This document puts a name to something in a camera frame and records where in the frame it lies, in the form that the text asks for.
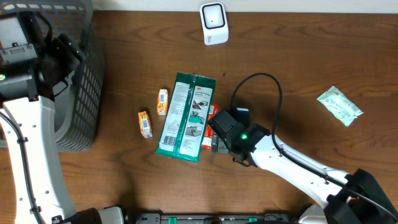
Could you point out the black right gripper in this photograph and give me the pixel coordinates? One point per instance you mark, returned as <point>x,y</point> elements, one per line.
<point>217,144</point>

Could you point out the red white tube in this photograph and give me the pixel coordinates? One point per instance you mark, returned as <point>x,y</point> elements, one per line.
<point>208,135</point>

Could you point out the green wipes package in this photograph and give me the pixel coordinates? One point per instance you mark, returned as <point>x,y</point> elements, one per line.
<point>187,116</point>

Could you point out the orange small box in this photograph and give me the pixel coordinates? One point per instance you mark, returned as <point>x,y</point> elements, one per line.
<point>145,125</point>
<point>162,102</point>

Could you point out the pale green tissue pack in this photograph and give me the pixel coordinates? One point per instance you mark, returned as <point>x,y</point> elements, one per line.
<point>341,107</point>

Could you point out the green lid cream jar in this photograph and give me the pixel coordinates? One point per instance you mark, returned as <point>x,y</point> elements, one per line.
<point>242,115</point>

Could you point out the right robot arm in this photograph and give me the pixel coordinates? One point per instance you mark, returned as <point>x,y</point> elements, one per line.
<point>343,197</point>

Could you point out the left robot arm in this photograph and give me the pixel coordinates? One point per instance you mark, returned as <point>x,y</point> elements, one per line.
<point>32,64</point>

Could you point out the white barcode scanner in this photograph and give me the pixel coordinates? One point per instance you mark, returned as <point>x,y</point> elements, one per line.
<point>214,23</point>

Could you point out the grey plastic basket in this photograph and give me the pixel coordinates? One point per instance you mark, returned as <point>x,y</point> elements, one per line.
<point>77,102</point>

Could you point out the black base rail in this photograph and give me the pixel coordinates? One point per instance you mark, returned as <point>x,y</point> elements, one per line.
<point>157,218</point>

